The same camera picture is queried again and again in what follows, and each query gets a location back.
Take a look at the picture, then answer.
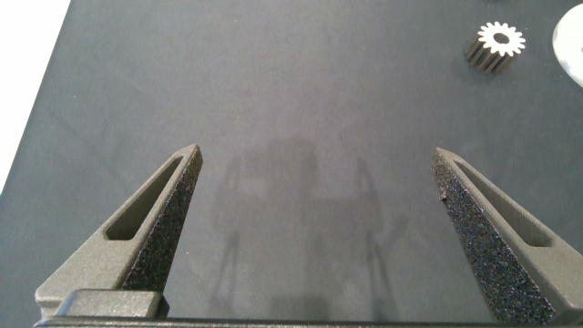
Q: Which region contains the round white carrier plate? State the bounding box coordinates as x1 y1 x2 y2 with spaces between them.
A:
551 4 583 88

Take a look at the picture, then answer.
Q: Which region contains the dark grey mat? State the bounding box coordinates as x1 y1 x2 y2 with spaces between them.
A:
0 0 583 328

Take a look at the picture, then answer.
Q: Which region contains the small steel planetary gear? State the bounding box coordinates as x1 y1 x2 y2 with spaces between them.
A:
464 21 527 76

